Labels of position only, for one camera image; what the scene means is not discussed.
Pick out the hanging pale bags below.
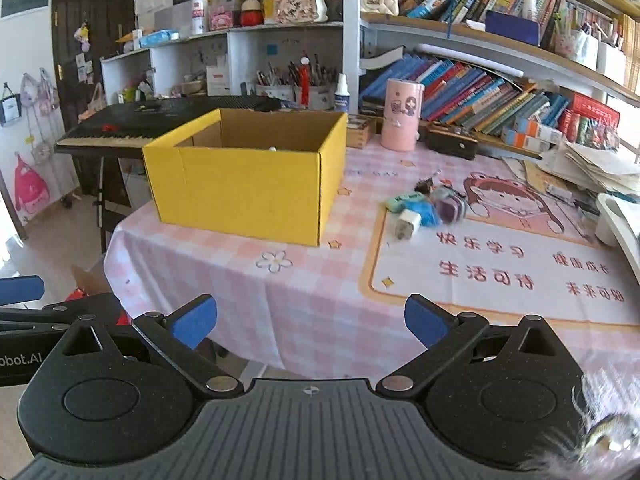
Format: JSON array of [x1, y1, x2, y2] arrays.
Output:
[[20, 69, 62, 117]]

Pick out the dark wooden door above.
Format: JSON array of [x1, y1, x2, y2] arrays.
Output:
[[50, 0, 137, 126]]

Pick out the blue tissue pack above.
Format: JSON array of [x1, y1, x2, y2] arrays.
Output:
[[139, 30, 180, 48]]

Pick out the pink cylindrical container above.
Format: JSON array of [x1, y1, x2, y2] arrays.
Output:
[[381, 78, 426, 152]]

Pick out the white charger plug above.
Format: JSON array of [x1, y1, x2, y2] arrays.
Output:
[[395, 211, 423, 242]]

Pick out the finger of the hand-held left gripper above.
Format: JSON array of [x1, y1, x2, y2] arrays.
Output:
[[0, 275, 123, 333]]

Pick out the dark blue box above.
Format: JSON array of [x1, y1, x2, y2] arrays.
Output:
[[485, 10, 542, 47]]

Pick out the small wooden box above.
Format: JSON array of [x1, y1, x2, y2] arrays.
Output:
[[346, 114, 377, 149]]

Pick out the red boxes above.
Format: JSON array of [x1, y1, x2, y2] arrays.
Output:
[[557, 92, 621, 151]]

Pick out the yellow cardboard box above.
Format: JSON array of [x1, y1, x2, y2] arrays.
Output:
[[141, 108, 349, 247]]

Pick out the pink small box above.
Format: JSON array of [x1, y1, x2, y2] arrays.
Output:
[[209, 5, 236, 31]]

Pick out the purple small object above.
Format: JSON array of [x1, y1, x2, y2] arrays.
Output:
[[432, 194, 469, 223]]

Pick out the orange and blue cartons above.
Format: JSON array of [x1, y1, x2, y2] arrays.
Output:
[[500, 117, 564, 154]]

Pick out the grey furry object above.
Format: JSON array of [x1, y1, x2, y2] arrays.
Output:
[[525, 365, 640, 480]]

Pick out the dark brown box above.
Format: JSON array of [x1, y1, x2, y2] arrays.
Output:
[[425, 122, 479, 161]]

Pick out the white storage bin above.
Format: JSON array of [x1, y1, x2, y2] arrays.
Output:
[[555, 27, 627, 79]]

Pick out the black electronic keyboard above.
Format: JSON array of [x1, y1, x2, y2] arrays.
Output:
[[54, 96, 283, 156]]

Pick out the printed cartoon desk mat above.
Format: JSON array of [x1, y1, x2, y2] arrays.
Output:
[[360, 152, 640, 328]]

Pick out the black keyboard stand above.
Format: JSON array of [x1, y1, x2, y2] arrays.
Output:
[[94, 155, 127, 256]]

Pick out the pink backpack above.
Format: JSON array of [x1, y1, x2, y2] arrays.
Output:
[[12, 152, 49, 217]]

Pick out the row of leaning books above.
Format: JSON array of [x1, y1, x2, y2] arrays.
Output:
[[360, 52, 571, 136]]

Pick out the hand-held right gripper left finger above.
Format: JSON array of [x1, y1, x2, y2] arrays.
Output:
[[54, 294, 246, 396]]

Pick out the blue small object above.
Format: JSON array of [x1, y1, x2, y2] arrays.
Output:
[[415, 202, 443, 228]]

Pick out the pen holder with brushes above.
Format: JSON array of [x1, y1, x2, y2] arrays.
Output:
[[256, 52, 341, 110]]

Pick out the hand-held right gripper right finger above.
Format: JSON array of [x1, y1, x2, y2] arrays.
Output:
[[376, 294, 576, 395]]

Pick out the pile of papers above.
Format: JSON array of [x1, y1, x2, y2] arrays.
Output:
[[540, 139, 640, 196]]

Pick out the tall white spray bottle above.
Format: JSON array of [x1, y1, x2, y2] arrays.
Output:
[[191, 0, 209, 36]]

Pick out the pink checked cloth-covered desktop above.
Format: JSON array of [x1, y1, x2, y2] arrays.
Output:
[[102, 135, 640, 381]]

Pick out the dark keychain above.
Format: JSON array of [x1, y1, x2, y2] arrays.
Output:
[[414, 170, 443, 196]]

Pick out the white shelf unit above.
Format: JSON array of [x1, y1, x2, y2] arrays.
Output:
[[100, 20, 361, 111]]

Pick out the red jar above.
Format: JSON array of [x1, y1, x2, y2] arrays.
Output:
[[240, 0, 264, 27]]

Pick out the green small object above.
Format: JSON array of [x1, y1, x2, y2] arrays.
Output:
[[385, 192, 426, 211]]

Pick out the wooden bookshelf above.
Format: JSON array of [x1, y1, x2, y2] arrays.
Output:
[[357, 0, 640, 161]]

